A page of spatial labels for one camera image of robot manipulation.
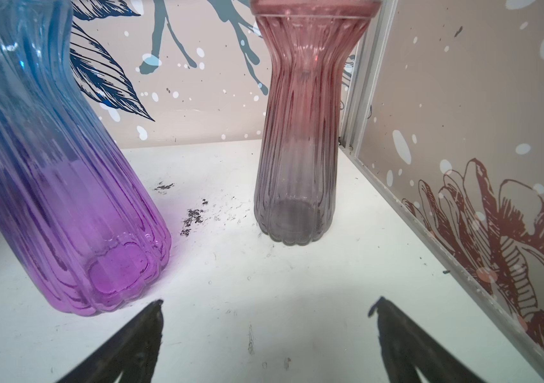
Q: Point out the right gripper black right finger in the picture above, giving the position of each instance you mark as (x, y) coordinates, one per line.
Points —
(410, 354)

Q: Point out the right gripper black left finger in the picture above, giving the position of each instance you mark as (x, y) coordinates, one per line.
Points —
(130, 355)

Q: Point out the blue purple glass vase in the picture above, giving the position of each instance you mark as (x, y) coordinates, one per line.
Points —
(72, 208)

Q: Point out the pink grey glass vase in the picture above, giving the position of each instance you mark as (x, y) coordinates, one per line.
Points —
(309, 42)

